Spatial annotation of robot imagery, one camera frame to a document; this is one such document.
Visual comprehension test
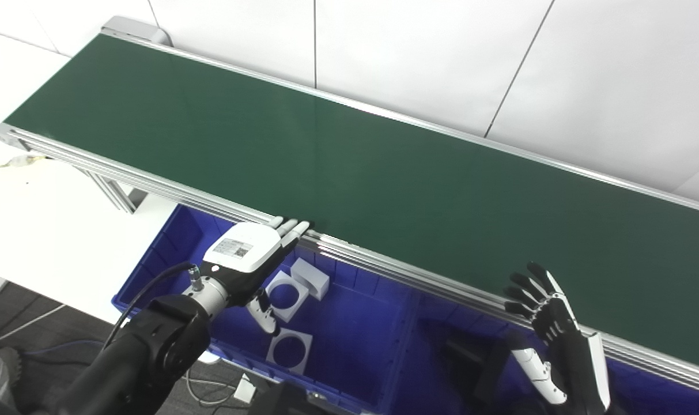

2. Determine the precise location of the white block part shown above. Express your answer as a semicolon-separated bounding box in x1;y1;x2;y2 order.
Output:
290;258;331;301

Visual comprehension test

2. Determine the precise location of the aluminium conveyor leg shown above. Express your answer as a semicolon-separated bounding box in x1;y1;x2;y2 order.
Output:
81;170;148;215

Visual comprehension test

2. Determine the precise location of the green conveyor belt aluminium frame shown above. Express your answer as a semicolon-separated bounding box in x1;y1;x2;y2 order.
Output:
0;16;699;398

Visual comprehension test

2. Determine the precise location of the white square part with hole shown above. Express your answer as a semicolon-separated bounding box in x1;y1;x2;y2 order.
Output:
266;329;314;374
265;270;311;323

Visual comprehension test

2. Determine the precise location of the white connector with cable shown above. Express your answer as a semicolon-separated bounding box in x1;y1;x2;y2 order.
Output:
0;153;53;180

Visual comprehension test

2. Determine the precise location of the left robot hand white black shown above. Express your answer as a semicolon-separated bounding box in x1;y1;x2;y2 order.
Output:
199;216;311;337

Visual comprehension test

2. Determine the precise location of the white power adapter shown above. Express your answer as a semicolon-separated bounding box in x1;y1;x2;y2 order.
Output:
233;375;258;404

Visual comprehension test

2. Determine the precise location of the white floor cable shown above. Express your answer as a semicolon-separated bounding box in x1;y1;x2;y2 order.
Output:
0;303;67;344

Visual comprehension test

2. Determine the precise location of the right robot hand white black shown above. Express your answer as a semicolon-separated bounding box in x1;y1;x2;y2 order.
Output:
503;262;613;415

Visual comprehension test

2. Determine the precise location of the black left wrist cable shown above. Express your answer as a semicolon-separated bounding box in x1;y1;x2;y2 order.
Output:
103;262;206;352

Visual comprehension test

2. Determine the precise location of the blue bin with white parts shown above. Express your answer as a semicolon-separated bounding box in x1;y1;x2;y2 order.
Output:
112;203;419;415

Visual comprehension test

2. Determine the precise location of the black block part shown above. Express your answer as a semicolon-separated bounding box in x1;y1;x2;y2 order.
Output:
475;346;520;407
441;337;488;375

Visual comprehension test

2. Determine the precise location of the grey conveyor motor cover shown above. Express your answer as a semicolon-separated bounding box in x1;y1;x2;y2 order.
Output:
101;16;171;47

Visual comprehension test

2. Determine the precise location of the white table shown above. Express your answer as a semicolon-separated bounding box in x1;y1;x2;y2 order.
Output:
0;29;180;323

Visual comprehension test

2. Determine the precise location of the blue bin with black parts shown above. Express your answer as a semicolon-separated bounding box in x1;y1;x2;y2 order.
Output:
384;288;699;415

